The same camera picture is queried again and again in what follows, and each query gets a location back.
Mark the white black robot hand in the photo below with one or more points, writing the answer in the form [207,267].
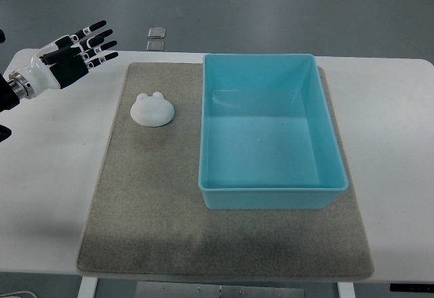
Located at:
[62,62]

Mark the white round toy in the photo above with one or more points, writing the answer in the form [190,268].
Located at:
[152,111]

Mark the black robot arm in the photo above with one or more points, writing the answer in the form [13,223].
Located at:
[9,94]

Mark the blue plastic box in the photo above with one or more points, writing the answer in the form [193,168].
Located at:
[267,136]

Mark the black object at left edge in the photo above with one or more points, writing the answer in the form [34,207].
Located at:
[5,133]

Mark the lower metal floor plate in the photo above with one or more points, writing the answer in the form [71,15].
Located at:
[155,45]

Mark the metal floor plate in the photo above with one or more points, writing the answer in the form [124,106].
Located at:
[155,45]
[156,33]

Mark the upper metal floor plate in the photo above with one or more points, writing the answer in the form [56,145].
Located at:
[156,33]

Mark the grey felt mat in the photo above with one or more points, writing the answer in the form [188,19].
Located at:
[148,219]

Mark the black table control panel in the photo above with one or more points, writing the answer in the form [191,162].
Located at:
[411,288]

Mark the metal bracket under table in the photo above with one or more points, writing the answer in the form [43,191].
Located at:
[169,289]

